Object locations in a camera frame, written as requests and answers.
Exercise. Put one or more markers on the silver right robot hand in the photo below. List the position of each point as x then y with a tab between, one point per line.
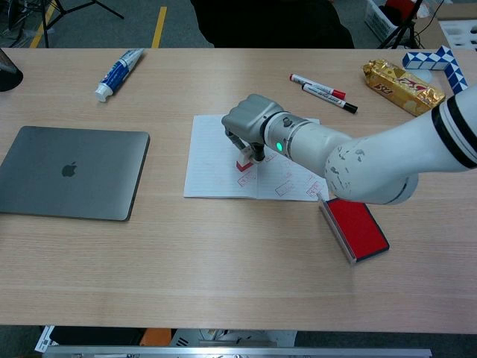
249	115

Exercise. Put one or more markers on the small red white stamp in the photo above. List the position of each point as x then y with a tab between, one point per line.
244	164

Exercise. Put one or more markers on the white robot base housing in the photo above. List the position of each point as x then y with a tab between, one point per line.
223	337

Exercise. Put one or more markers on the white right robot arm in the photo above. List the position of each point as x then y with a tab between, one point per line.
354	160

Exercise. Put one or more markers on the open white lined notebook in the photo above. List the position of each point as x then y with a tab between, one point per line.
208	168

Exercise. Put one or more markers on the red cap whiteboard marker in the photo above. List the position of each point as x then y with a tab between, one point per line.
313	83

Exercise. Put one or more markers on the black cap whiteboard marker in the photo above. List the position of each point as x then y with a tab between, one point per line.
331	100

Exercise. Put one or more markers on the blue white toothpaste tube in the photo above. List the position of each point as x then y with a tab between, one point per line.
117	72

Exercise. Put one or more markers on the gold snack packet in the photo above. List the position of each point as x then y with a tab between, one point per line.
398	84

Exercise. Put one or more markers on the red ink pad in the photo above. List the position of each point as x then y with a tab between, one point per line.
361	231

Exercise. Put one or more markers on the white plastic basket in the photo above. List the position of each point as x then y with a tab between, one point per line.
380	20

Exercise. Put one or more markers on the black tripod stand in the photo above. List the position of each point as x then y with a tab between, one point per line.
45	22
402	28

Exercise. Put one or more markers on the white round disc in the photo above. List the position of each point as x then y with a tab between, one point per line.
425	77

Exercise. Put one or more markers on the red object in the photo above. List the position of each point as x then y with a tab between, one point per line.
398	7

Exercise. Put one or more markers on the grey closed laptop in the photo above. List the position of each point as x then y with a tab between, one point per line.
67	190

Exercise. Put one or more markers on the blue white cube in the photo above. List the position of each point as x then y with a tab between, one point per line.
451	71

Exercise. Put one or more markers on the cardboard box with white foam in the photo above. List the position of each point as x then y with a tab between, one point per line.
462	35

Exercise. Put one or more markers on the orange object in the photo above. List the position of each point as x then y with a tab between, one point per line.
158	337

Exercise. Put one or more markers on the black rounded object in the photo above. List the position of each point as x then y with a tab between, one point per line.
9	80

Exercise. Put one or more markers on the white paper label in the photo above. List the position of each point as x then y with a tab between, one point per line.
44	339

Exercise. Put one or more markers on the aluminium rail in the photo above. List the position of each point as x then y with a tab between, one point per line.
238	353

